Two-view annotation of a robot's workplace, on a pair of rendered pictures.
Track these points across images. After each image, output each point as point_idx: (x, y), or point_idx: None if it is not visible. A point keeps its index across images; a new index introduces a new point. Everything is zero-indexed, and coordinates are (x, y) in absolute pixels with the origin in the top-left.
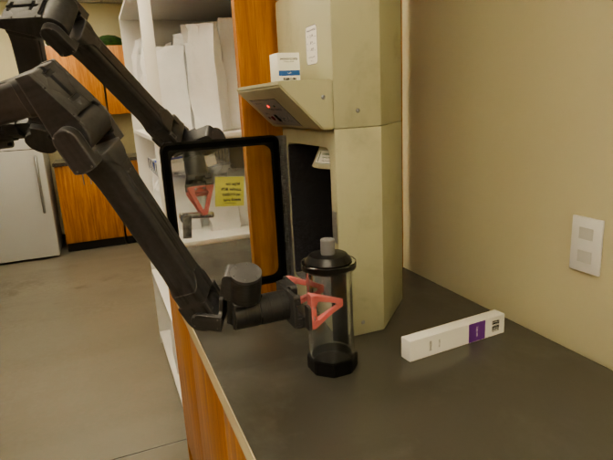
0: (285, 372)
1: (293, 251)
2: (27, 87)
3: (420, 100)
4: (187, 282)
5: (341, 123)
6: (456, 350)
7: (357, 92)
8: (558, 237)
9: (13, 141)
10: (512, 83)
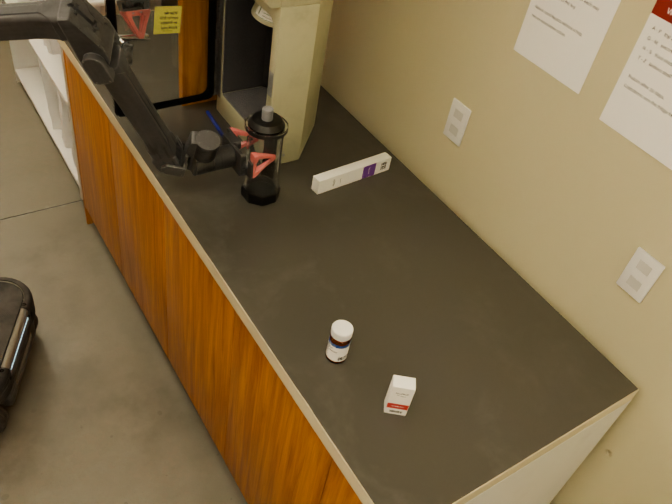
0: (224, 199)
1: (221, 74)
2: (66, 27)
3: None
4: (162, 145)
5: (287, 3)
6: (351, 184)
7: None
8: (441, 108)
9: None
10: None
